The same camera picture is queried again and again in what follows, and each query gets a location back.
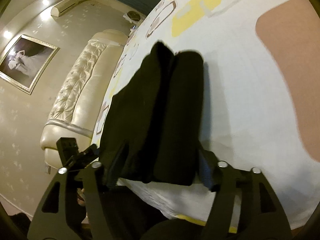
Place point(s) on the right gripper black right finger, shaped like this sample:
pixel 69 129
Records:
pixel 245 205

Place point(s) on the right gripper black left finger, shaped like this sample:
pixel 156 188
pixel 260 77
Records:
pixel 57 215

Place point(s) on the black studded pants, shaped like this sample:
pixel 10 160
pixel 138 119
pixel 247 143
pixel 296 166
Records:
pixel 151 132

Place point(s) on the person's left hand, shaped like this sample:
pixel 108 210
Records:
pixel 81 197

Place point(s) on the cream tufted leather headboard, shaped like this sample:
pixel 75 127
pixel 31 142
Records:
pixel 78 103

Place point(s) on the patterned white bed sheet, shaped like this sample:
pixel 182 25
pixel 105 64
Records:
pixel 261 86

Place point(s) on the framed wedding photo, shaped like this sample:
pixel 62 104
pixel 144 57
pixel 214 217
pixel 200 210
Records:
pixel 24 60

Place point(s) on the small white desk fan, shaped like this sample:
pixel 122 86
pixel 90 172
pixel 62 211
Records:
pixel 133 17

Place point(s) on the white wall air conditioner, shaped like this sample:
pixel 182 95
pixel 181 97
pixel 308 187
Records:
pixel 64 6

